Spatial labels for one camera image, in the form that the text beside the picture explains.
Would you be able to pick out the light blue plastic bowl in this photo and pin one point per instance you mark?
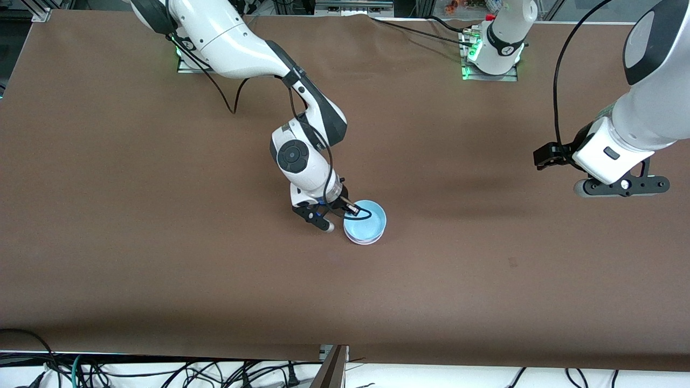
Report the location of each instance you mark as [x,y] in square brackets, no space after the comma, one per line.
[369,226]

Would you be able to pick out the metal frame rail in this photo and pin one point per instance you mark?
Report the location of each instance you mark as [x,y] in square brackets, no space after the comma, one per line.
[353,8]

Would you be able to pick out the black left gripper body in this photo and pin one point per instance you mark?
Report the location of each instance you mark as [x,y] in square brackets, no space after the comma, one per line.
[566,151]

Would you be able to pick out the white plastic bowl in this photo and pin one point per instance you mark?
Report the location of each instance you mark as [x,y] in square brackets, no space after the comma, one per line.
[366,244]

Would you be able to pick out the small orange object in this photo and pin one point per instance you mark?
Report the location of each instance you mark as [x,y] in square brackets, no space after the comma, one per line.
[452,7]

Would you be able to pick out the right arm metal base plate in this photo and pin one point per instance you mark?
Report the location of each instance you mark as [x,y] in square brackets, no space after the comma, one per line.
[186,69]

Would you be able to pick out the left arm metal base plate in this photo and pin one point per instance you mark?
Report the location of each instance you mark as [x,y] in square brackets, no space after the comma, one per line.
[506,78]

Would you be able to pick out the aluminium profile post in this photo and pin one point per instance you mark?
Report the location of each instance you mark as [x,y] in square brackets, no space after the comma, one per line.
[331,372]

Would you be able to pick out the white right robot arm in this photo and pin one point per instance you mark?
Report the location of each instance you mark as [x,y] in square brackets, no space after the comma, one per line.
[226,37]

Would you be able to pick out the metal corner bracket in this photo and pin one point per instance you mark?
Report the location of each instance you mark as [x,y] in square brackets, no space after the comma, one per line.
[42,13]

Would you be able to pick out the brown table cover sheet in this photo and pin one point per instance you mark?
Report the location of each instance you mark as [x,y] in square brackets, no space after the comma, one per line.
[431,296]

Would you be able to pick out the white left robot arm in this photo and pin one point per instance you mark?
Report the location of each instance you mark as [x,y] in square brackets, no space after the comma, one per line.
[647,108]

